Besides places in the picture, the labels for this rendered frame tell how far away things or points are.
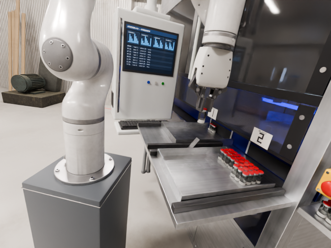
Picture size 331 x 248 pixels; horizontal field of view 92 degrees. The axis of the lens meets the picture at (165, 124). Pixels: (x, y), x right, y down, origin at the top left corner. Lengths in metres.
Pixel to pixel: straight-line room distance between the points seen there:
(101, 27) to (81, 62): 4.55
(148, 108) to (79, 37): 0.96
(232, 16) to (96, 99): 0.42
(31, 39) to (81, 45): 5.80
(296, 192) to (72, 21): 0.77
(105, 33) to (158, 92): 3.75
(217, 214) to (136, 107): 0.99
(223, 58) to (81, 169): 0.53
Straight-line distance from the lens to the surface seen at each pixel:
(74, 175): 0.61
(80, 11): 0.49
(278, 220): 0.76
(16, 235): 1.71
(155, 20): 1.32
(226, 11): 0.47
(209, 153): 0.78
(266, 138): 0.71
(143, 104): 1.31
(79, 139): 0.54
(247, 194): 0.59
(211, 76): 0.46
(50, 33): 0.47
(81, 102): 0.51
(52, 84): 5.24
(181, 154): 0.71
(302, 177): 0.66
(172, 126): 1.03
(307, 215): 0.69
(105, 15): 4.98
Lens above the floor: 1.23
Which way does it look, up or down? 19 degrees down
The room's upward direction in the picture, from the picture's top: 8 degrees clockwise
